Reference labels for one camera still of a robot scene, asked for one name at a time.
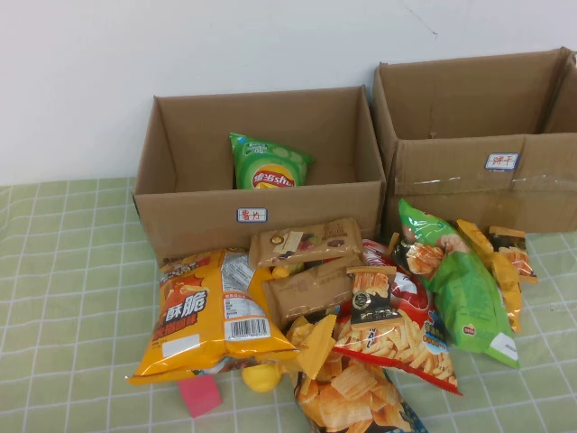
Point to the large yellow chips bag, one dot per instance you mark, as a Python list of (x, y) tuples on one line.
[(189, 325)]

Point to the small yellow snack pack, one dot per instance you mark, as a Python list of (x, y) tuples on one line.
[(281, 272), (507, 291), (473, 239), (315, 347)]

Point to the small black orange snack pack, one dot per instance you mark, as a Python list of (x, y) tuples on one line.
[(372, 297), (514, 252), (419, 261)]

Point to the brown biscuit pack with picture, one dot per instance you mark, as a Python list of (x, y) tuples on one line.
[(306, 243)]

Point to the white label with red writing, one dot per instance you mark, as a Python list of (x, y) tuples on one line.
[(501, 161), (252, 215)]

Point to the green Lay's chips bag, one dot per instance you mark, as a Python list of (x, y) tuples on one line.
[(266, 162)]

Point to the plain brown biscuit pack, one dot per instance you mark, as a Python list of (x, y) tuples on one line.
[(306, 293)]

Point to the cardboard box with printed base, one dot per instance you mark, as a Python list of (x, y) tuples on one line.
[(189, 225)]

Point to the yellow rubber duck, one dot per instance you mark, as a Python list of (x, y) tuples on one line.
[(259, 379)]

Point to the cardboard box with clear tape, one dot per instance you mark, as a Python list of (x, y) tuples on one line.
[(451, 180)]

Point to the red shrimp stick bag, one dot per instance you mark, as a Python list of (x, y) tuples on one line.
[(405, 347)]

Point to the orange chip bag bottom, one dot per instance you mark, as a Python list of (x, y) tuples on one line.
[(351, 397)]

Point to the long green chips bag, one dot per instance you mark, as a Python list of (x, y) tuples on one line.
[(469, 297)]

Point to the pink foam cube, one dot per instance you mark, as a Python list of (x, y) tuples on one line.
[(200, 397)]

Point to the green checked tablecloth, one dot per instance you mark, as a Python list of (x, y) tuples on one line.
[(67, 293)]

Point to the plain cardboard box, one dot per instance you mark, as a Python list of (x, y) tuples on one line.
[(568, 104)]

